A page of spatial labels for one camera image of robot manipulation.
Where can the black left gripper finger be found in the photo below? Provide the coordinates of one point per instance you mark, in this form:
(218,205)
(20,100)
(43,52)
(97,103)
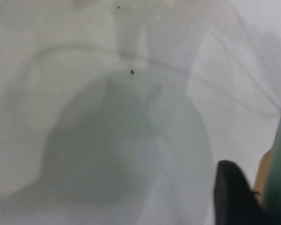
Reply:
(234,199)

